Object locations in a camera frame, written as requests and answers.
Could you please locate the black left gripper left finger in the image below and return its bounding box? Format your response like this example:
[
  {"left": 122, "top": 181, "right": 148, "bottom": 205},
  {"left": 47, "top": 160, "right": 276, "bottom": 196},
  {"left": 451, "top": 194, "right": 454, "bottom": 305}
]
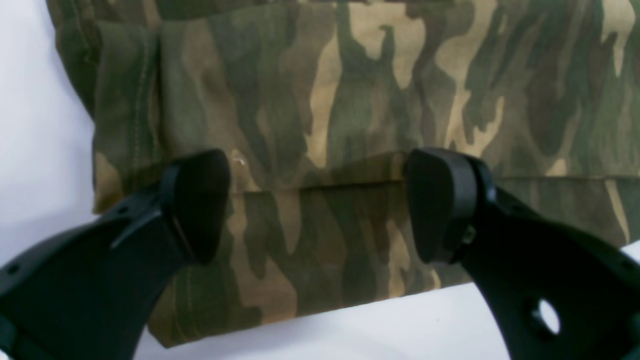
[{"left": 0, "top": 149, "right": 231, "bottom": 360}]

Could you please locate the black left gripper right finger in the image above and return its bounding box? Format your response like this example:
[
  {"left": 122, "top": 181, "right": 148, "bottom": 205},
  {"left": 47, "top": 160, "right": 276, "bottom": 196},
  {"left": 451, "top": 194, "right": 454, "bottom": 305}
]
[{"left": 406, "top": 148, "right": 640, "bottom": 360}]

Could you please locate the camouflage T-shirt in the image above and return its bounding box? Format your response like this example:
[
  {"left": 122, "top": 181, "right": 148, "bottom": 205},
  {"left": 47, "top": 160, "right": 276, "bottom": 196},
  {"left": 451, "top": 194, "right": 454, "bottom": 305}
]
[{"left": 46, "top": 0, "right": 640, "bottom": 347}]

